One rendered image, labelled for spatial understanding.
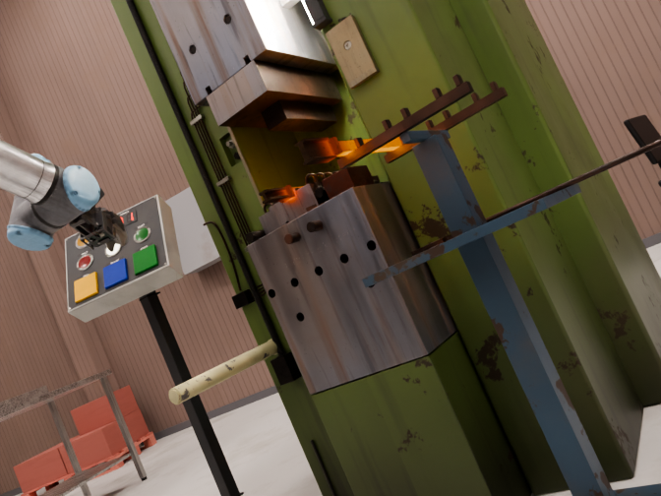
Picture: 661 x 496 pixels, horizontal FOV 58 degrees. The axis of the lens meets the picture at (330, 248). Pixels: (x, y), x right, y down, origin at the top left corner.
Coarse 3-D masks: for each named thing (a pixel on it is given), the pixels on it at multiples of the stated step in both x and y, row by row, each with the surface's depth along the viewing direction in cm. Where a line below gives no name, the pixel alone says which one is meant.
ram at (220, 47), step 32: (160, 0) 174; (192, 0) 168; (224, 0) 163; (256, 0) 165; (288, 0) 174; (192, 32) 170; (224, 32) 164; (256, 32) 159; (288, 32) 172; (320, 32) 190; (192, 64) 172; (224, 64) 166; (288, 64) 174; (320, 64) 184; (192, 96) 174
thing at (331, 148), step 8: (296, 144) 112; (304, 144) 111; (312, 144) 113; (320, 144) 115; (328, 144) 117; (336, 144) 116; (344, 144) 120; (352, 144) 123; (392, 144) 136; (400, 144) 139; (304, 152) 111; (312, 152) 112; (320, 152) 114; (328, 152) 116; (336, 152) 116; (344, 152) 121; (376, 152) 134; (312, 160) 111; (320, 160) 114; (328, 160) 117
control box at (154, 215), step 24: (120, 216) 184; (144, 216) 181; (168, 216) 184; (72, 240) 186; (144, 240) 175; (168, 240) 176; (72, 264) 181; (96, 264) 177; (168, 264) 168; (72, 288) 176; (120, 288) 170; (144, 288) 173; (72, 312) 172; (96, 312) 176
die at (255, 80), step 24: (240, 72) 164; (264, 72) 163; (288, 72) 174; (312, 72) 186; (216, 96) 169; (240, 96) 165; (264, 96) 164; (288, 96) 172; (312, 96) 180; (336, 96) 193; (216, 120) 171; (240, 120) 174; (264, 120) 182
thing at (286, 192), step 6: (288, 186) 160; (264, 192) 153; (270, 192) 155; (276, 192) 157; (282, 192) 159; (288, 192) 160; (264, 198) 153; (270, 198) 153; (276, 198) 155; (282, 198) 158; (288, 198) 160
